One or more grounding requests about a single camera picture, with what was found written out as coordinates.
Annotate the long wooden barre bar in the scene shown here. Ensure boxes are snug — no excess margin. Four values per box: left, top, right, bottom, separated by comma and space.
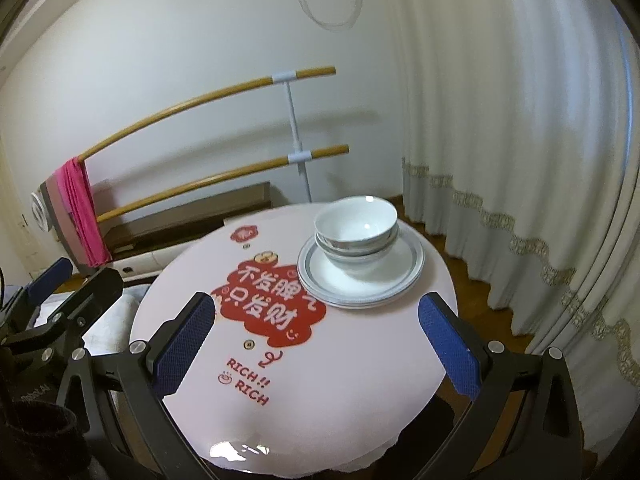
75, 66, 337, 163

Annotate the low brown white cabinet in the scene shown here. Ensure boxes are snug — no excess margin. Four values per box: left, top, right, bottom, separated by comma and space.
105, 182, 272, 251

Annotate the pink towel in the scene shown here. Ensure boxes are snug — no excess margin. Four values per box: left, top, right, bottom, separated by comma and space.
55, 157, 112, 268

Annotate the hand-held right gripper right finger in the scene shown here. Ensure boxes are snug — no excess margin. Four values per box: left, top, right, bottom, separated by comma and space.
418, 293, 584, 480

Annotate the black chair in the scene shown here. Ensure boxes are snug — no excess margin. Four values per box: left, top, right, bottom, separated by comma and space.
395, 392, 468, 480

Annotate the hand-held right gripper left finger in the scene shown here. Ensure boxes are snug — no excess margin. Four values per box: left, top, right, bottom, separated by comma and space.
54, 292, 223, 480

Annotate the white quilt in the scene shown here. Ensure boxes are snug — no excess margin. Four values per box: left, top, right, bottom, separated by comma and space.
35, 284, 153, 361

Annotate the cream curtain with lace trim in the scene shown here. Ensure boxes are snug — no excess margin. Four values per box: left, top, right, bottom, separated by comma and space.
350, 0, 640, 441

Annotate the white round fan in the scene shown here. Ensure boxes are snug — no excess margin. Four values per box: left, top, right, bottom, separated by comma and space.
30, 191, 53, 233

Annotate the cream door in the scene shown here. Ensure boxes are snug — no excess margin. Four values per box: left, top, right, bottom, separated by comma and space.
0, 135, 32, 281

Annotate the person's left forearm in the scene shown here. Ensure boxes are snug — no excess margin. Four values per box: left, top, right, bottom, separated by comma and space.
0, 405, 81, 480

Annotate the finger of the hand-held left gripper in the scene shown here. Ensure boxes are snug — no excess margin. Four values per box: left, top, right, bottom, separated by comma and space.
0, 257, 74, 333
5, 267, 125, 356

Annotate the round pink table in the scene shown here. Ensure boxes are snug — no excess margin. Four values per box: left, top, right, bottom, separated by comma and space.
129, 202, 458, 476

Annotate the white barre stand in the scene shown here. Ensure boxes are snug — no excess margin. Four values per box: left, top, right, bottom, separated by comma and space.
271, 72, 314, 204

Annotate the grey brown towel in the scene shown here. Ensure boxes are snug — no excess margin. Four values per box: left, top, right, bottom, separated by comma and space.
40, 172, 108, 277

